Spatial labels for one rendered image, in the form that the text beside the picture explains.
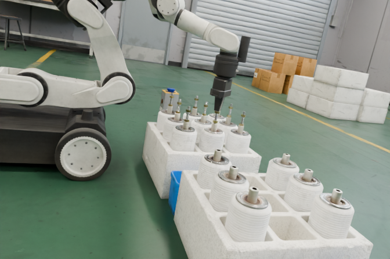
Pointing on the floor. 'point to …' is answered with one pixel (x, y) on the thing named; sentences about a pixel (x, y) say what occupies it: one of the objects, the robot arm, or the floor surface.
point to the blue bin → (174, 189)
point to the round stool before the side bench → (8, 31)
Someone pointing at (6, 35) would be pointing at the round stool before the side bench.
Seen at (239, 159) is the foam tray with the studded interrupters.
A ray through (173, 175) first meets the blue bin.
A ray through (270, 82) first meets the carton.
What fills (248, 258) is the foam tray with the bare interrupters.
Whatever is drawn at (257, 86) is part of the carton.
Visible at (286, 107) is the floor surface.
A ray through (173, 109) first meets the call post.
